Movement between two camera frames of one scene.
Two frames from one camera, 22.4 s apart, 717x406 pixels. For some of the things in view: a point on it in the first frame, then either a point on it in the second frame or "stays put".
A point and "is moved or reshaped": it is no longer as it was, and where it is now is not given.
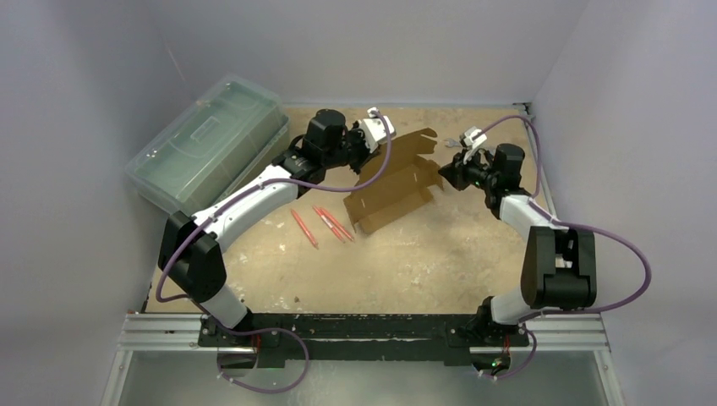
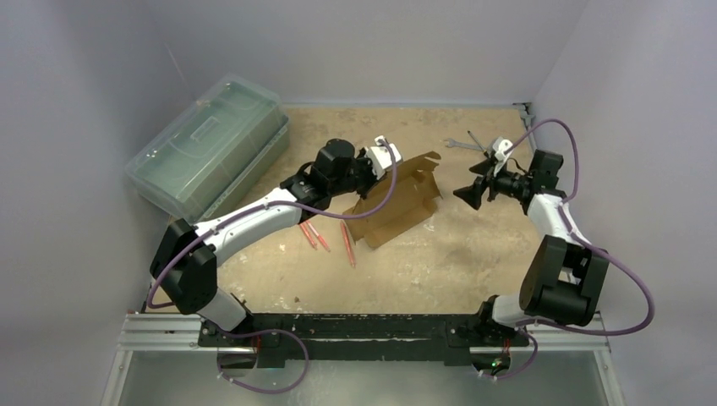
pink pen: (305, 228) stays put
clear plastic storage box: (221, 144) stays put
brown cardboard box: (408, 186) is moved or reshaped
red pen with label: (323, 217) -> (315, 233)
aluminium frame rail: (158, 332) stays put
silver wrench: (450, 143) stays put
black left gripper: (356, 133) -> (366, 163)
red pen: (331, 217) -> (348, 243)
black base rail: (358, 340) stays put
